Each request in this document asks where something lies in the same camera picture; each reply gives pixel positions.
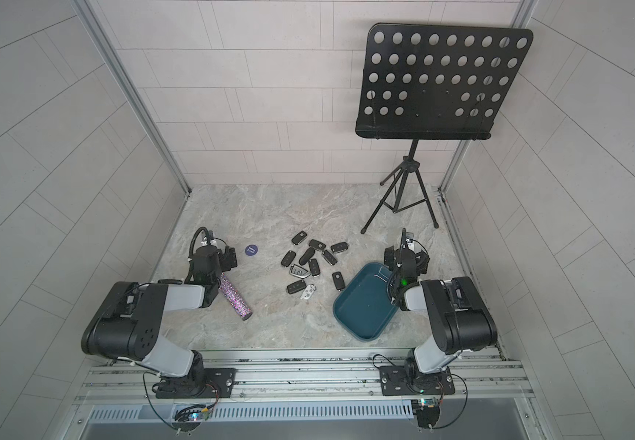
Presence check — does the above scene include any teal storage tray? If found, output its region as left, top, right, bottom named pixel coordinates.
left=333, top=262, right=399, bottom=342

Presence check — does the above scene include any black chrome key fob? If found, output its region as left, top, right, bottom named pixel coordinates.
left=322, top=249, right=337, bottom=266

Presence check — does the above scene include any black key fob bottom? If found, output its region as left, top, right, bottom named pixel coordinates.
left=286, top=280, right=307, bottom=294

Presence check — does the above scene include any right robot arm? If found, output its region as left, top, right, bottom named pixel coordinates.
left=384, top=245, right=498, bottom=383

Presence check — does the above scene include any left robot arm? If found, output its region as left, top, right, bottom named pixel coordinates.
left=81, top=245, right=238, bottom=397

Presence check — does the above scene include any silver BMW key fob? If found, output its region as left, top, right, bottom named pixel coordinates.
left=289, top=264, right=311, bottom=279

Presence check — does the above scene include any black VW key top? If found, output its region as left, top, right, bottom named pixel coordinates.
left=291, top=230, right=307, bottom=246

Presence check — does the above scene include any white key fob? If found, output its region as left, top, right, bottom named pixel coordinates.
left=301, top=284, right=317, bottom=300

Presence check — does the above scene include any purple small blind chip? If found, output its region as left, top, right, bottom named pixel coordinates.
left=245, top=245, right=259, bottom=257

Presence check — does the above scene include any purple glitter tube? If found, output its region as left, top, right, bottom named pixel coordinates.
left=219, top=274, right=252, bottom=321

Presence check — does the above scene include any right circuit board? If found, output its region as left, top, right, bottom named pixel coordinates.
left=411, top=398, right=443, bottom=430

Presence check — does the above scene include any circuit board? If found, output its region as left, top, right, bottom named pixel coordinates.
left=411, top=398, right=443, bottom=430
left=173, top=404, right=214, bottom=433

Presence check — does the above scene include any left circuit board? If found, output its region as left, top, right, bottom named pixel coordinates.
left=173, top=404, right=214, bottom=433

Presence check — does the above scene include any black music stand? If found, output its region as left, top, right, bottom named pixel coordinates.
left=355, top=23, right=534, bottom=213

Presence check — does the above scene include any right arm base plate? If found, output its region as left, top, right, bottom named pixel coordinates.
left=378, top=365, right=456, bottom=396

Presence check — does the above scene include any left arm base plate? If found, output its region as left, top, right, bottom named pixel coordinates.
left=152, top=368, right=237, bottom=400

